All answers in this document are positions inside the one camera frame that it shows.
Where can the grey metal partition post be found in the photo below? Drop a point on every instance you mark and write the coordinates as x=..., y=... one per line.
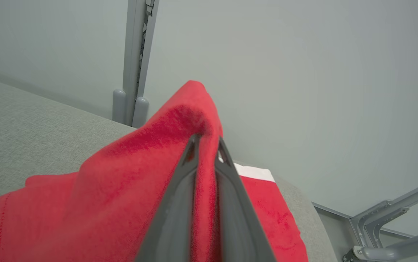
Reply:
x=134, y=62

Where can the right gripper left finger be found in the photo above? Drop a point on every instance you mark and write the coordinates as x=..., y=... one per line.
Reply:
x=174, y=218

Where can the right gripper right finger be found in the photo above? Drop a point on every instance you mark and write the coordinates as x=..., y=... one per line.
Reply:
x=238, y=225

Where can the grey metal frame bracket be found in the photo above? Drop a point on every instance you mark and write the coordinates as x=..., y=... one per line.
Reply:
x=394, y=225

